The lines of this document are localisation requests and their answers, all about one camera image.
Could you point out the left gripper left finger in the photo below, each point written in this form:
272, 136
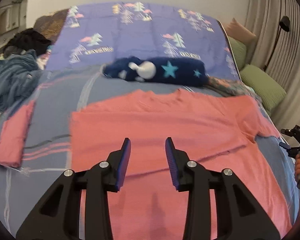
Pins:
56, 214

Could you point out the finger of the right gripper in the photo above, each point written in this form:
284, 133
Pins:
284, 145

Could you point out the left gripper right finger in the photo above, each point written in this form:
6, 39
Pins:
239, 214

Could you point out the pink t-shirt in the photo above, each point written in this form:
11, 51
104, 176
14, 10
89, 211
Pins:
219, 133

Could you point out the black clothes pile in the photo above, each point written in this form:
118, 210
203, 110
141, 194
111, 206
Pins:
26, 40

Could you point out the right hand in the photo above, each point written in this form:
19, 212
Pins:
297, 167

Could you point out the grey-blue striped bed sheet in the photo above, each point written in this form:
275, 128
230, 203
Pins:
60, 94

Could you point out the green cushion near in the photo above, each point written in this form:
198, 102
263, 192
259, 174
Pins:
270, 92

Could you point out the green cushion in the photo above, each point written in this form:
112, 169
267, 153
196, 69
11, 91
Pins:
270, 92
239, 51

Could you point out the folded pink garment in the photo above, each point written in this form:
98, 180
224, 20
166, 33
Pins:
13, 136

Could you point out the folded floral patterned garment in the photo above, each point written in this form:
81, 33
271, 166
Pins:
228, 87

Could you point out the green cushion far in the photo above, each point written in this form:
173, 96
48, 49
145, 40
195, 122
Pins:
239, 51

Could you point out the black floor lamp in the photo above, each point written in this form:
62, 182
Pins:
284, 25

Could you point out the beige curtain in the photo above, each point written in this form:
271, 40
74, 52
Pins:
263, 19

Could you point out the navy star plush blanket roll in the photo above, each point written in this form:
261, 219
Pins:
177, 71

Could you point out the beige cushion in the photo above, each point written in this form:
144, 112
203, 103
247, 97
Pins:
237, 31

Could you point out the teal crumpled blanket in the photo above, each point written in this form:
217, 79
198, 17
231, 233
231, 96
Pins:
19, 77

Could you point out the purple tree print pillow cover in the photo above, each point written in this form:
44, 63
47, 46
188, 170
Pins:
103, 32

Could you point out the brown patterned pillow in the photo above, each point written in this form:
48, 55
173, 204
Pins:
50, 25

